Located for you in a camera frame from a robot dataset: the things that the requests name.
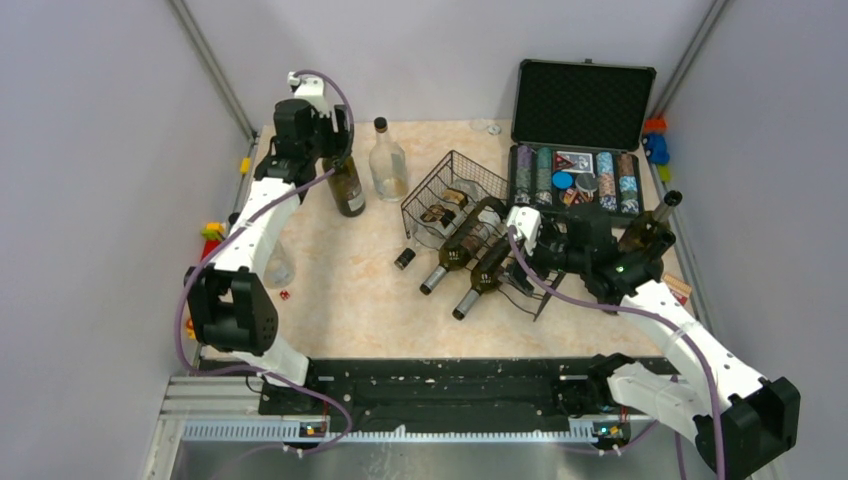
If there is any square clear liquor bottle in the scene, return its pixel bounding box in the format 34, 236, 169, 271
413, 179, 480, 249

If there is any green wine bottle back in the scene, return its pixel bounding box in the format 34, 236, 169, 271
321, 156, 366, 217

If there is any blue orange toy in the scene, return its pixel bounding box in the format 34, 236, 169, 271
642, 118, 671, 183

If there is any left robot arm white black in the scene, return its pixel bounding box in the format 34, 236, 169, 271
184, 99, 352, 414

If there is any clear round bottle left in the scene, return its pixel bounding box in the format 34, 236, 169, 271
225, 212, 295, 290

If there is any yellow toy car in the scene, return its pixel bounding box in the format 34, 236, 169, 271
184, 317, 196, 340

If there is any black poker chip case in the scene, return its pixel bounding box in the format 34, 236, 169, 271
507, 59, 656, 228

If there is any green wine bottle front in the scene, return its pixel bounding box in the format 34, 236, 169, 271
419, 196, 507, 295

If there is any clear tall glass bottle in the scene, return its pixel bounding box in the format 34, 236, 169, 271
369, 117, 409, 202

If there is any black wire wine rack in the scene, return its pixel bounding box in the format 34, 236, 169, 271
400, 150, 549, 318

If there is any small clear glass lid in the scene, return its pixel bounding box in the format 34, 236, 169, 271
469, 118, 502, 136

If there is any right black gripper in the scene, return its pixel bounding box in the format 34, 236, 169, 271
499, 220, 589, 296

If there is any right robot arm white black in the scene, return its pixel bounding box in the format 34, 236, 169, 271
506, 206, 801, 479

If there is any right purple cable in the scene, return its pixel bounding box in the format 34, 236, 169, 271
506, 225, 727, 480

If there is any red toy block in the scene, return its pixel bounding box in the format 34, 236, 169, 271
200, 222, 228, 260

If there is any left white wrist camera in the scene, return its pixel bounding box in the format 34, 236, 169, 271
287, 72, 331, 118

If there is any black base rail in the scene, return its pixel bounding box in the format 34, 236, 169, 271
198, 356, 680, 435

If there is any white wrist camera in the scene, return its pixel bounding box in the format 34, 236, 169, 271
506, 205, 542, 256
287, 72, 331, 118

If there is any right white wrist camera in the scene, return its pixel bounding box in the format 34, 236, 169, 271
506, 205, 542, 256

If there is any green wine bottle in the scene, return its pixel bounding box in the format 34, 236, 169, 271
321, 156, 366, 217
452, 235, 512, 321
618, 190, 683, 259
419, 196, 507, 295

